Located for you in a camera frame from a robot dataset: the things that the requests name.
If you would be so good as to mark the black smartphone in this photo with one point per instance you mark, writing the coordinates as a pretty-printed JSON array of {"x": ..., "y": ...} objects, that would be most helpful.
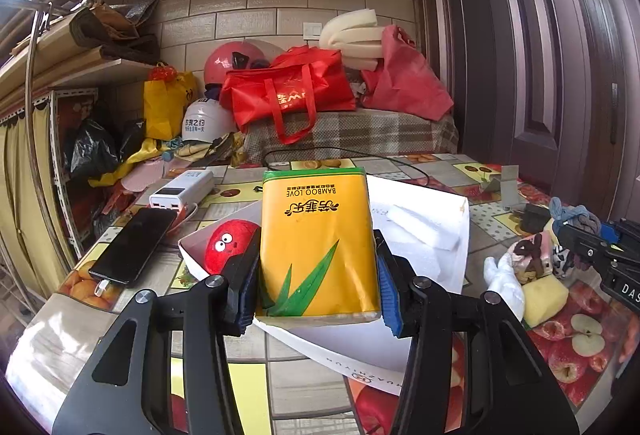
[{"x": 125, "y": 257}]

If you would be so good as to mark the grey metal phone stand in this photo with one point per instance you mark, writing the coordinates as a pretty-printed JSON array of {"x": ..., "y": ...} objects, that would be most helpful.
[{"x": 506, "y": 183}]

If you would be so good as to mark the yellow tissue pack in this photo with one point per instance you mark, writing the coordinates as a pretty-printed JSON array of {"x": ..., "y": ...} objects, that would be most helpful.
[{"x": 317, "y": 250}]

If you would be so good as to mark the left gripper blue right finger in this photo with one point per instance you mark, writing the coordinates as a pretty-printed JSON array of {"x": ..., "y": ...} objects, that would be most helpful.
[{"x": 416, "y": 308}]

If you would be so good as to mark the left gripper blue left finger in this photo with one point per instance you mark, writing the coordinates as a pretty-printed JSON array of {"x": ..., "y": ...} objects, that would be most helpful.
[{"x": 223, "y": 305}]

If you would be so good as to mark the black plastic bag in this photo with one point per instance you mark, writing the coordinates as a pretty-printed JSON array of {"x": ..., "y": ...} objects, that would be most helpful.
[{"x": 100, "y": 147}]

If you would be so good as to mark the red apple plush toy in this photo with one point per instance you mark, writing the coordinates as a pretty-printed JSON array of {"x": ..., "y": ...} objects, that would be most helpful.
[{"x": 227, "y": 240}]

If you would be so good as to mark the cream foam roll stack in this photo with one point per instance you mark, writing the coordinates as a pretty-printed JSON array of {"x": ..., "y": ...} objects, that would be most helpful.
[{"x": 357, "y": 36}]

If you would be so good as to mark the white helmet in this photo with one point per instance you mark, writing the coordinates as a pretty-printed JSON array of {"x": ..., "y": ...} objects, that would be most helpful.
[{"x": 206, "y": 120}]

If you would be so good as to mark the metal shelf rack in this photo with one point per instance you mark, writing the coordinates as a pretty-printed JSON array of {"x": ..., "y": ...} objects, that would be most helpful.
[{"x": 62, "y": 43}]

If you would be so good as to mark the red tote bag with handles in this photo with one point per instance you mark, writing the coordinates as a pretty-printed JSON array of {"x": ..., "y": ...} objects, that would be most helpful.
[{"x": 299, "y": 84}]

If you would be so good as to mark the white power bank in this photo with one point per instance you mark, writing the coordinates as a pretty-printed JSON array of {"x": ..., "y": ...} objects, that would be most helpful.
[{"x": 188, "y": 188}]

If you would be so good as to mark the pale yellow foam block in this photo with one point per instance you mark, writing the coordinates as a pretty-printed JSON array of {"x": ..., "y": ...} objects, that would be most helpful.
[{"x": 544, "y": 298}]

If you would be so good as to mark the black cube charger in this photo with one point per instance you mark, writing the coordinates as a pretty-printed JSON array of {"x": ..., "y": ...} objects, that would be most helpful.
[{"x": 534, "y": 218}]

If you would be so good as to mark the cow print fabric pouch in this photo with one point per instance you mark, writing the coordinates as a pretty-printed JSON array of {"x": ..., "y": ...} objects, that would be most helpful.
[{"x": 565, "y": 263}]

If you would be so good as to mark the fruit pattern tablecloth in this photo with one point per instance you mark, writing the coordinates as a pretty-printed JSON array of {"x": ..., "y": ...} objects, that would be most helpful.
[{"x": 162, "y": 367}]

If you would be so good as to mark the red helmet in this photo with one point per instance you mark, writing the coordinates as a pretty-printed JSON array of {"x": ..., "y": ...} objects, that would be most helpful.
[{"x": 235, "y": 55}]

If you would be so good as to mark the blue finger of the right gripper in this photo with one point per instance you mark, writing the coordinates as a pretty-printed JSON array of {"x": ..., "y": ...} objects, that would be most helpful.
[
  {"x": 609, "y": 231},
  {"x": 588, "y": 247}
]

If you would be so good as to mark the dark red cloth bag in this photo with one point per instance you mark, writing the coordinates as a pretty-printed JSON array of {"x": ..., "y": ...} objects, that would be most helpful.
[{"x": 403, "y": 81}]

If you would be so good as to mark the yellow shopping bag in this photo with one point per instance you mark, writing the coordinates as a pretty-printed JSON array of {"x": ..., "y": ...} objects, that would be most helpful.
[{"x": 166, "y": 95}]

